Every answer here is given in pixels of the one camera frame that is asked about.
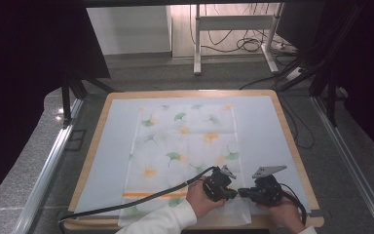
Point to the black curtain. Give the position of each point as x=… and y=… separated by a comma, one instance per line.
x=19, y=81
x=373, y=65

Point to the white power strip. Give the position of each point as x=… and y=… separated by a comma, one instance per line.
x=294, y=74

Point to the white metal desk frame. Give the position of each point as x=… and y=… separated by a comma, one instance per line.
x=233, y=22

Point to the dark floor socket plate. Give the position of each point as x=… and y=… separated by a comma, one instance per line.
x=76, y=139

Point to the person's right hand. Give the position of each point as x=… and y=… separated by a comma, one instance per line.
x=284, y=214

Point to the white cabinet panel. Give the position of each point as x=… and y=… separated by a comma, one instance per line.
x=128, y=29

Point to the person's left hand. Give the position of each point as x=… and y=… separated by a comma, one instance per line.
x=199, y=200

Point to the aluminium rail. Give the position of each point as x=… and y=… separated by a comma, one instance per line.
x=350, y=162
x=45, y=169

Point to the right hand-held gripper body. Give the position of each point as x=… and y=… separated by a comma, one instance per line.
x=268, y=191

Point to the white leaf-print cloth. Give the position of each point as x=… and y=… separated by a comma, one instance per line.
x=181, y=143

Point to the black metal stand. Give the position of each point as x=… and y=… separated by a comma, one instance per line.
x=66, y=97
x=330, y=94

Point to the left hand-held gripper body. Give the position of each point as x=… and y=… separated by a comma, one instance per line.
x=216, y=187

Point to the white table mat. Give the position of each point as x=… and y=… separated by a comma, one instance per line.
x=110, y=146

